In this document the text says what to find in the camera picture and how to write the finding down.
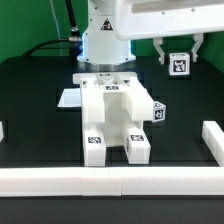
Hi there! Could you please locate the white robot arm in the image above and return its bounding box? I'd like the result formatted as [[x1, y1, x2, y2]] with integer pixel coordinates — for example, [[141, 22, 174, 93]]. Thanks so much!
[[78, 0, 224, 70]]

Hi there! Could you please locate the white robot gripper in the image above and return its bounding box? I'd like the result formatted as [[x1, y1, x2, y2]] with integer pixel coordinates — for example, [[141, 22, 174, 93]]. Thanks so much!
[[115, 0, 224, 64]]

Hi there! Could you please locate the white obstacle wall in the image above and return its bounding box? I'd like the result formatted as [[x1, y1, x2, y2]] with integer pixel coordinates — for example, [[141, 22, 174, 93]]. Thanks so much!
[[0, 121, 4, 142], [202, 121, 224, 167], [0, 167, 224, 197]]

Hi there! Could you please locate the black cable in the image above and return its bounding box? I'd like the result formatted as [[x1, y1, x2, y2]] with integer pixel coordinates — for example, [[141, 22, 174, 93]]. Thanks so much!
[[21, 0, 83, 58]]

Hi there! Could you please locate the white front obstacle wall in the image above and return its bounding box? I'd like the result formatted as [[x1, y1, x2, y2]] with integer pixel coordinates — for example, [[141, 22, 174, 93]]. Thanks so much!
[[0, 167, 224, 197]]

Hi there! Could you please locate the white left obstacle wall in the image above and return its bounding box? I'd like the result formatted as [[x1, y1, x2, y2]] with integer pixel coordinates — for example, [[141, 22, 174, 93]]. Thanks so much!
[[0, 121, 4, 142]]

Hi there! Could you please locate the white chair seat part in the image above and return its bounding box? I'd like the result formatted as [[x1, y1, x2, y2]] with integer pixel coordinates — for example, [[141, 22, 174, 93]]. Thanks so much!
[[101, 84, 143, 147]]

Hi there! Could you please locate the white right obstacle wall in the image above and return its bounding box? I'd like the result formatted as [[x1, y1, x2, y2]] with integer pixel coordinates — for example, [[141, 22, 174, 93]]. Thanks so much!
[[202, 121, 224, 167]]

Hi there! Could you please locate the white chair back frame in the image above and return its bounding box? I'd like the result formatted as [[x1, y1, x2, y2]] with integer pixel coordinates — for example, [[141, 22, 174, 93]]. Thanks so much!
[[73, 72, 154, 124]]

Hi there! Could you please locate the small white tagged cube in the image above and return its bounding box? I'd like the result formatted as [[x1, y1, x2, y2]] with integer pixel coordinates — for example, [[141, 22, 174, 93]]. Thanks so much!
[[153, 101, 166, 122], [169, 53, 190, 76]]

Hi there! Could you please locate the white marker base plate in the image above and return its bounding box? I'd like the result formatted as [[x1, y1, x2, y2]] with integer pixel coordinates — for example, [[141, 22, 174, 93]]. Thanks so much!
[[58, 88, 81, 108]]

